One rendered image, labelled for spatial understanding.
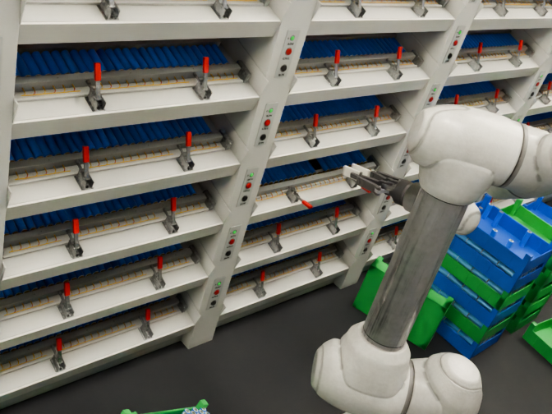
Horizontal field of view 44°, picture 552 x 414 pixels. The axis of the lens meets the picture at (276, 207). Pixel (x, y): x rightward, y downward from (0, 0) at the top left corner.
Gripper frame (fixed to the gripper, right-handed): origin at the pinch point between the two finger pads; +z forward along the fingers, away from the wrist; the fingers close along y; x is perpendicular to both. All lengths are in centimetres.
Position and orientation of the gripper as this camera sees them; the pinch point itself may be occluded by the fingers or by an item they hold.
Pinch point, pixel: (356, 172)
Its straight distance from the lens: 210.9
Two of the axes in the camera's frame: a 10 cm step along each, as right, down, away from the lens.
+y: 7.1, -2.1, 6.7
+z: -6.9, -3.6, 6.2
